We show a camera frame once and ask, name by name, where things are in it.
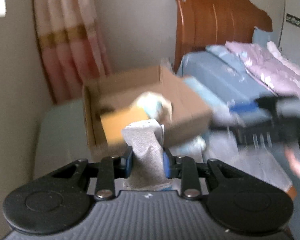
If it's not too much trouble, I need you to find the yellow green sponge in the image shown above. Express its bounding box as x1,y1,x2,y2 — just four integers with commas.
101,106,149,145

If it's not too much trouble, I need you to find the grey sachet pouch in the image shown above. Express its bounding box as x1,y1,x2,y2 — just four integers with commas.
122,119,171,191

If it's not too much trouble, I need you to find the light blue plush toy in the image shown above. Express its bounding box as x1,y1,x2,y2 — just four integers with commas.
132,92,173,123

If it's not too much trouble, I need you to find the person right hand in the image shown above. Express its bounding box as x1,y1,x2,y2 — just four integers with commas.
284,146,300,179

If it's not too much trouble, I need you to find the blue floral bed mattress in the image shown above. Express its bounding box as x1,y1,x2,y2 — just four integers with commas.
174,45,273,126

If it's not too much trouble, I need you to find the lilac floral quilt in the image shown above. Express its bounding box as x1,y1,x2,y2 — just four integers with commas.
225,41,300,97

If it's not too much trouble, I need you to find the open cardboard box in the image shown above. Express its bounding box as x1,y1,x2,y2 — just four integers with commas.
83,66,212,156

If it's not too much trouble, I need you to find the grey checked blanket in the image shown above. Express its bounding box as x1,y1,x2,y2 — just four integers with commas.
33,100,292,192

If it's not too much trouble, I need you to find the blue floral pillow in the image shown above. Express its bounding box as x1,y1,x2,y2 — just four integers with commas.
252,27,274,48

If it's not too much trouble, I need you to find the wooden bed headboard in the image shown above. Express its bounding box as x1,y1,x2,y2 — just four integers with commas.
173,0,273,72

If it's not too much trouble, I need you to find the pink striped curtain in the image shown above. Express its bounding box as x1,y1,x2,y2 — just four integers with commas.
33,0,111,103

